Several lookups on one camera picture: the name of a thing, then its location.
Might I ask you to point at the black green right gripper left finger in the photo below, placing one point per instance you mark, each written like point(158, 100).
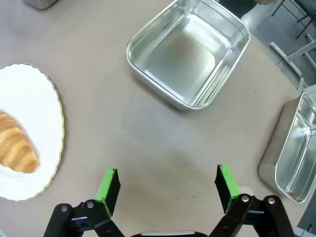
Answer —
point(106, 195)

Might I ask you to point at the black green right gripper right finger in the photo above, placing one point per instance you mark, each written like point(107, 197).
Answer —
point(229, 192)

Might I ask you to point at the deep metal container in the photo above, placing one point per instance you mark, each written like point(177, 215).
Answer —
point(291, 153)

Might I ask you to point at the square metal container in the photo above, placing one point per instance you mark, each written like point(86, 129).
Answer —
point(188, 53)

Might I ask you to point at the golden croissant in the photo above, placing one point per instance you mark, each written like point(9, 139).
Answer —
point(15, 145)

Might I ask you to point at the white scalloped gold-rimmed plate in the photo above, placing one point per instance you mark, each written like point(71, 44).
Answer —
point(32, 103)

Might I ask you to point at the black metal stand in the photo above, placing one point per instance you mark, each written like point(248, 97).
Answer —
point(297, 14)

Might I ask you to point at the grey metal object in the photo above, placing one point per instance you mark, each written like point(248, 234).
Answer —
point(40, 3)

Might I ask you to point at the white metal frame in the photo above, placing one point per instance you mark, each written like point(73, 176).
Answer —
point(292, 58)

